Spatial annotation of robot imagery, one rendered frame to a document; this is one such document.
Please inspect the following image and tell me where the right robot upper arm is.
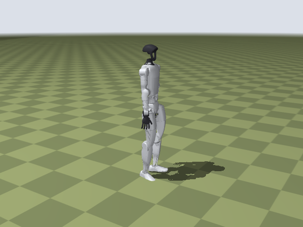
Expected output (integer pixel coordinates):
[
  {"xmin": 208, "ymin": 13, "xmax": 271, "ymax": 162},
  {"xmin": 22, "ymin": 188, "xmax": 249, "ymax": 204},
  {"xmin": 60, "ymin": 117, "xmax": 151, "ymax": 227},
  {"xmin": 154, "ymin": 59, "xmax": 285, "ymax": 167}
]
[{"xmin": 139, "ymin": 67, "xmax": 151, "ymax": 95}]

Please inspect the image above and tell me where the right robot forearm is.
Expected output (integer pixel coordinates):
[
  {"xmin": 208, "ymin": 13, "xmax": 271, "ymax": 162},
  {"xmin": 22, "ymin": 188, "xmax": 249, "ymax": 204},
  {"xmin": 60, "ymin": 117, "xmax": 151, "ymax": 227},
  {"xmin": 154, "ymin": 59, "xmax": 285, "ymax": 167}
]
[{"xmin": 142, "ymin": 89, "xmax": 149, "ymax": 115}]

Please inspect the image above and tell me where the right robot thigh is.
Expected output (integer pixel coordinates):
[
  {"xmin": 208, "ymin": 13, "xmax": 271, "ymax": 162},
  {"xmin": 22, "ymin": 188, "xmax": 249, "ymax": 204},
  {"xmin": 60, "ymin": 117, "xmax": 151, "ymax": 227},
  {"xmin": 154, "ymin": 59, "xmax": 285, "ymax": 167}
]
[{"xmin": 142, "ymin": 108, "xmax": 157, "ymax": 150}]

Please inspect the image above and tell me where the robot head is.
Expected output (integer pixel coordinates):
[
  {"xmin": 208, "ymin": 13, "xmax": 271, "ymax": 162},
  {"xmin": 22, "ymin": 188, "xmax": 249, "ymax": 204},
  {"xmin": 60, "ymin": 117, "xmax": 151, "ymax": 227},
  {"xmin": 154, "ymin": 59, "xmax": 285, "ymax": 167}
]
[{"xmin": 143, "ymin": 44, "xmax": 158, "ymax": 65}]

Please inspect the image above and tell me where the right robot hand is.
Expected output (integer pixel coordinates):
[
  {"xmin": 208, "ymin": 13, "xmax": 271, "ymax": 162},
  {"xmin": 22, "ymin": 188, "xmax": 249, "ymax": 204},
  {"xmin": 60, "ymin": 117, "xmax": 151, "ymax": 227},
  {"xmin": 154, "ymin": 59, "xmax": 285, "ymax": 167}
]
[{"xmin": 141, "ymin": 111, "xmax": 152, "ymax": 129}]

